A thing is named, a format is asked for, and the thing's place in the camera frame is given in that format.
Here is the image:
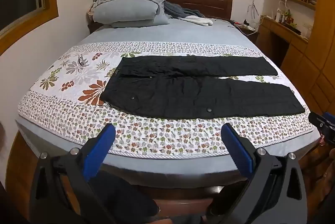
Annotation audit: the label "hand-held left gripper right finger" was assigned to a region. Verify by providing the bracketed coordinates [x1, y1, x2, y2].
[206, 123, 307, 224]

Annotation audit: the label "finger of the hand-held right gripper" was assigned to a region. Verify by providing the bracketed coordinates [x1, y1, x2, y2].
[308, 111, 335, 133]
[320, 128, 335, 146]

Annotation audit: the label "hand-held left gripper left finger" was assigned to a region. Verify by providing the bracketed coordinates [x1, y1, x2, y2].
[29, 123, 117, 224]

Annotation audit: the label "black pants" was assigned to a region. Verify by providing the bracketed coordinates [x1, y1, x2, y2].
[100, 55, 306, 120]

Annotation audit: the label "floral patterned quilt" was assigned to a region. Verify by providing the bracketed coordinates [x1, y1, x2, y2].
[18, 42, 314, 158]

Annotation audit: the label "wooden cabinet unit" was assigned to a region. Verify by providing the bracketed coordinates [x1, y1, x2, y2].
[256, 0, 335, 121]

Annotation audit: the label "wooden nightstand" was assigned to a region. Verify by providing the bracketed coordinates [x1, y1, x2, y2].
[232, 20, 260, 44]

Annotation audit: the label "grey bed sheet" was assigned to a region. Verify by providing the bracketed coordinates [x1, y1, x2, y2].
[16, 21, 322, 188]

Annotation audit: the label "flat grey pillow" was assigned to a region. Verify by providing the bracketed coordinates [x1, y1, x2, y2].
[105, 15, 170, 28]

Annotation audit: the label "white cloth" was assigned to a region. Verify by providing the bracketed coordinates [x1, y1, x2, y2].
[180, 16, 214, 27]

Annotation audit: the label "bundled clothes behind pillows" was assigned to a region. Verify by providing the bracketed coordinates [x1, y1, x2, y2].
[88, 0, 106, 16]

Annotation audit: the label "dark wooden bed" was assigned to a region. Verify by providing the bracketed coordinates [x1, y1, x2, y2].
[5, 0, 323, 224]

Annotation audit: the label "grey knit blanket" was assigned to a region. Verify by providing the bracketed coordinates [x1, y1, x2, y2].
[163, 1, 202, 19]

